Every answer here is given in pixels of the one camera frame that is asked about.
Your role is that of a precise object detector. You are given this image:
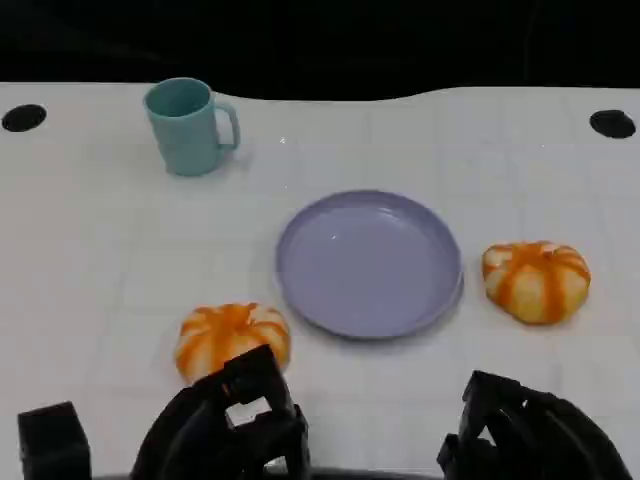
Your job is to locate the orange white toy bread roll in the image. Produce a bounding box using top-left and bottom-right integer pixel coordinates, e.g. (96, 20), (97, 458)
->
(481, 240), (592, 327)
(173, 302), (292, 385)

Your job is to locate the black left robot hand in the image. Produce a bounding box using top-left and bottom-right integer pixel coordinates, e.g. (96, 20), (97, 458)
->
(130, 344), (312, 480)

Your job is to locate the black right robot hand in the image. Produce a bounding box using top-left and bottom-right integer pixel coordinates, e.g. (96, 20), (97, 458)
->
(436, 369), (634, 480)

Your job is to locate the pale green mug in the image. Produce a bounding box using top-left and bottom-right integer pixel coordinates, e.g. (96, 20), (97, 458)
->
(143, 77), (241, 177)

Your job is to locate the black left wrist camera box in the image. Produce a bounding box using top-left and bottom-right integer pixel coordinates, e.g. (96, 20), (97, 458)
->
(17, 400), (94, 480)

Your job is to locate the black table grommet hole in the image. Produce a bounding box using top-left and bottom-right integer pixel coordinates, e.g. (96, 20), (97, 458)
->
(589, 109), (638, 140)
(1, 103), (48, 134)

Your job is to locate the lilac plate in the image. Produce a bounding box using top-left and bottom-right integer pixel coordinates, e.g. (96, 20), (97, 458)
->
(275, 189), (465, 342)

